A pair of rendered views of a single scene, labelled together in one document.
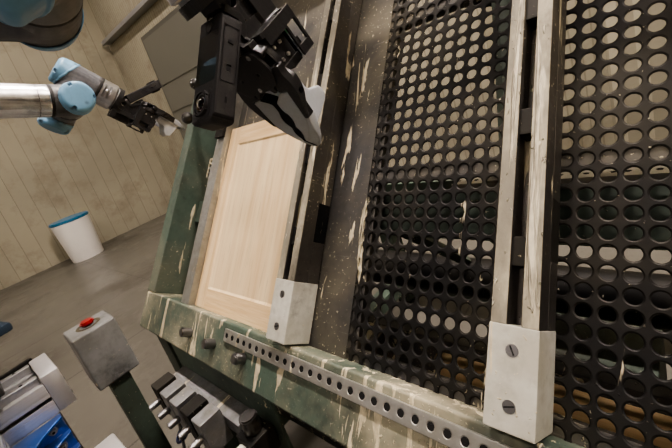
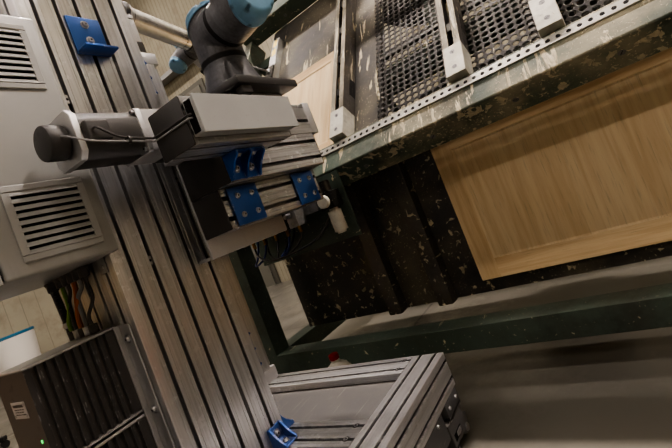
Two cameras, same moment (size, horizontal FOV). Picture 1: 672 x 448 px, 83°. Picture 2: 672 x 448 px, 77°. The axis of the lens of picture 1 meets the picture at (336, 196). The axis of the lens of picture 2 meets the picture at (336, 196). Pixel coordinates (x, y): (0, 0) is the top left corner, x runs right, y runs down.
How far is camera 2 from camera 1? 120 cm
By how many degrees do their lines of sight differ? 21
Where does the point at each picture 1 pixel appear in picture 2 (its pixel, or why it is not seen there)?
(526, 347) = (456, 47)
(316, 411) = (368, 145)
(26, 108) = (182, 38)
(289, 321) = (343, 123)
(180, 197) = not seen: hidden behind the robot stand
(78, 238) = (20, 356)
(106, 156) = not seen: hidden behind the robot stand
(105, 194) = (51, 312)
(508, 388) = (453, 61)
